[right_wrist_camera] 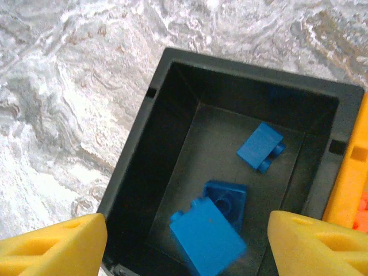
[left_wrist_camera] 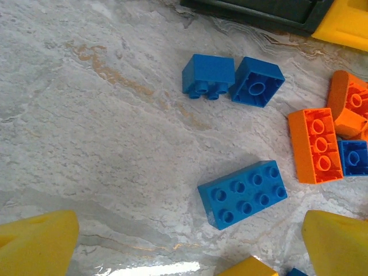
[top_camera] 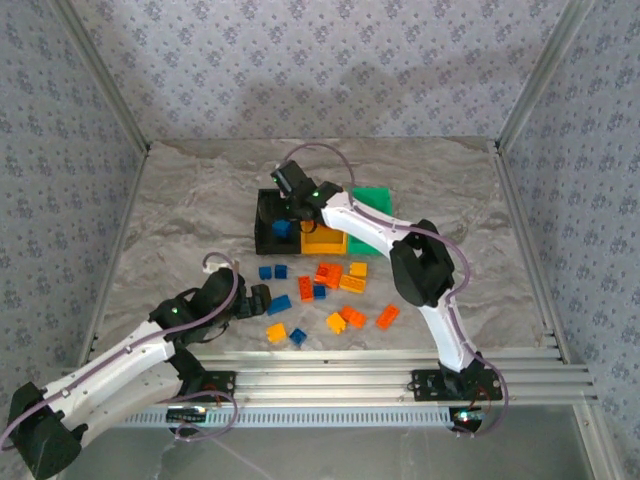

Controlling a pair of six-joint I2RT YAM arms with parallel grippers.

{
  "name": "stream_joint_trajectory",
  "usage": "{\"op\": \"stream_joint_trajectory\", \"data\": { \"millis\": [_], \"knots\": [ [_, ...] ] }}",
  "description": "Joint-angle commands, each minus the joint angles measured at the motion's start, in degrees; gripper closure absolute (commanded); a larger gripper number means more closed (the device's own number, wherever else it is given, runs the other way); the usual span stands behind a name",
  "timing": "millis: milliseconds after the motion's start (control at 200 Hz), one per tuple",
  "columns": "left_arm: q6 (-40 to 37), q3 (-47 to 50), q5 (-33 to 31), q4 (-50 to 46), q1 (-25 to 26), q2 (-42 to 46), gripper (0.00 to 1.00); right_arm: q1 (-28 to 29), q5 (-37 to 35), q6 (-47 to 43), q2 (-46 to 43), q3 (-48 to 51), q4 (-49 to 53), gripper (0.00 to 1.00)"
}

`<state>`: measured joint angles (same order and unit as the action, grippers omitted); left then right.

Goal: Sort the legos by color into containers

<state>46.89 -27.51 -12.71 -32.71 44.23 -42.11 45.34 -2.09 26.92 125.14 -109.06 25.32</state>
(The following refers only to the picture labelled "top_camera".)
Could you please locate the black plastic bin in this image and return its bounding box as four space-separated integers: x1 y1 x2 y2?
253 187 304 256

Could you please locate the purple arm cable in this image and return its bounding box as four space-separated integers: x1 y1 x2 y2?
0 252 240 444
277 142 511 440

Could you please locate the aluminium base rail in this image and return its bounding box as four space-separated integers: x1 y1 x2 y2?
52 349 599 406

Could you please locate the yellow plastic bin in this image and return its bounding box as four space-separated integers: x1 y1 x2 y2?
299 222 350 256

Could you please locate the aluminium upright post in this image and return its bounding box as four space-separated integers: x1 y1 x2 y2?
49 0 154 154
497 0 599 151

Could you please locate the green plastic bin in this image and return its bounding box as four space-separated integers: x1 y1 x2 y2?
346 185 396 256

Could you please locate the grey slotted cable duct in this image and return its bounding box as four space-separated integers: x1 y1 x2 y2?
119 405 459 430

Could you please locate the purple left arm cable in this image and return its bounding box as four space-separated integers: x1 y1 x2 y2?
0 252 240 444

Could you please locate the long blue lego brick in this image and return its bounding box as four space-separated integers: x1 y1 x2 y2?
266 294 293 317

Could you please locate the aluminium table side rail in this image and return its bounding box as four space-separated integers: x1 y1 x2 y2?
77 142 154 366
492 140 571 364

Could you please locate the small controller circuit board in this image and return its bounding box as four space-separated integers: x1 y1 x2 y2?
166 405 209 424
452 407 489 434

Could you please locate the grey frame leg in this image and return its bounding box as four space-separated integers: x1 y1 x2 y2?
572 404 626 480

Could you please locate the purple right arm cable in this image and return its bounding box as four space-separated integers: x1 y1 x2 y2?
277 142 511 440

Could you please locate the thin pale loose cable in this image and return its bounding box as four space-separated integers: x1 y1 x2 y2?
172 429 274 480

